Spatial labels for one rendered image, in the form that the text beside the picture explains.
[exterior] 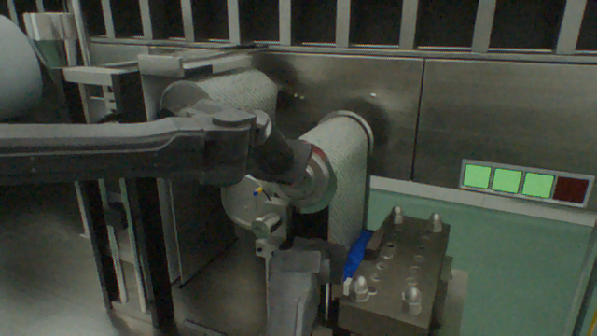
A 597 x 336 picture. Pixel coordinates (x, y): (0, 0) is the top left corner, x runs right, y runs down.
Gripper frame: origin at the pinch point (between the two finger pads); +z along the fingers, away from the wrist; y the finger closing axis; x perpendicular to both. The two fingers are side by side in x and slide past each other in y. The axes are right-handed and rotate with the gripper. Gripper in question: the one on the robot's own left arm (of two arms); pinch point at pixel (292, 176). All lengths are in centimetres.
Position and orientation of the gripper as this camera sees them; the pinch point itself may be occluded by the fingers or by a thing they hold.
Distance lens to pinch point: 70.9
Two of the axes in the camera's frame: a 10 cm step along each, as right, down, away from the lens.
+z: 2.7, 3.4, 9.0
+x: 2.8, -9.2, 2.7
